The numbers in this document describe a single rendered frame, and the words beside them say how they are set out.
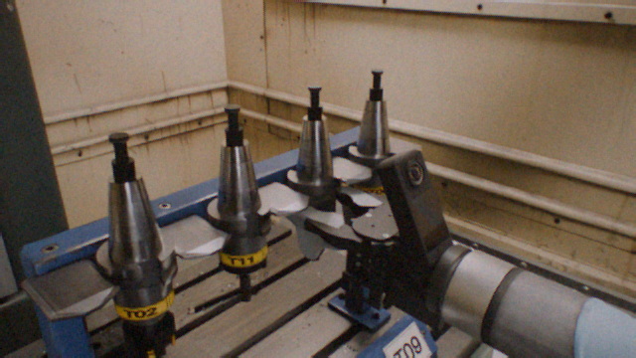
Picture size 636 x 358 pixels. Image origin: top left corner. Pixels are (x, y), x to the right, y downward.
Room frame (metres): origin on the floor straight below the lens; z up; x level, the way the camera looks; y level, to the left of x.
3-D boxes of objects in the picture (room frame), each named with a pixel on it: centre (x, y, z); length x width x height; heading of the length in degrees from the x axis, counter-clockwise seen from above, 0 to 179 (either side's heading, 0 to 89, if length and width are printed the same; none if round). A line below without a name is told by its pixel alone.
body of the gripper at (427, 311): (0.43, -0.09, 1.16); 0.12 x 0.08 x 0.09; 47
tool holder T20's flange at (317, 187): (0.52, 0.00, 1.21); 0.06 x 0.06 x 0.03
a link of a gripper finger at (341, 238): (0.45, -0.03, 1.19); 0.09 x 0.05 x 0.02; 62
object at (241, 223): (0.44, 0.08, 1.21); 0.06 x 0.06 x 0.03
